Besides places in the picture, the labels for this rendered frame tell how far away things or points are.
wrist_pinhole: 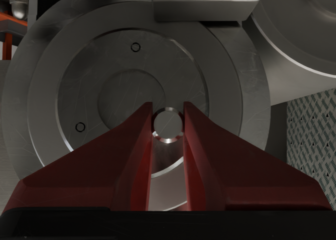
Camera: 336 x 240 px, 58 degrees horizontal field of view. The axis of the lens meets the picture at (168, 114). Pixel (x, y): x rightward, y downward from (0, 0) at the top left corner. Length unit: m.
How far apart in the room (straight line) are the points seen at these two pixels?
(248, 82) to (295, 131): 0.24
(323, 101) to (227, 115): 0.20
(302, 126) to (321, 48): 0.20
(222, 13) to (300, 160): 0.27
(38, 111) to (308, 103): 0.29
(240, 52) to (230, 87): 0.02
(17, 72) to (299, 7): 0.16
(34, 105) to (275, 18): 0.14
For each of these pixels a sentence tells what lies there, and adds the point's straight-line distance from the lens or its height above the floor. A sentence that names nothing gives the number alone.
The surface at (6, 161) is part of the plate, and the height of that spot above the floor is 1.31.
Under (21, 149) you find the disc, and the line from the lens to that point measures 0.18.
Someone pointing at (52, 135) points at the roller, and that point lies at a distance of 0.17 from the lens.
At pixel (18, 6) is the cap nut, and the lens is 0.57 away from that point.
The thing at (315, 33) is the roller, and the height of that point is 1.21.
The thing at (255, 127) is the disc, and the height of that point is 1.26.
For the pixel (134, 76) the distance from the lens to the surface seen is 0.15.
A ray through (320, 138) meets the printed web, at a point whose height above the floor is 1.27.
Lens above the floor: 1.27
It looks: 4 degrees down
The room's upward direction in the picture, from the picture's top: 180 degrees clockwise
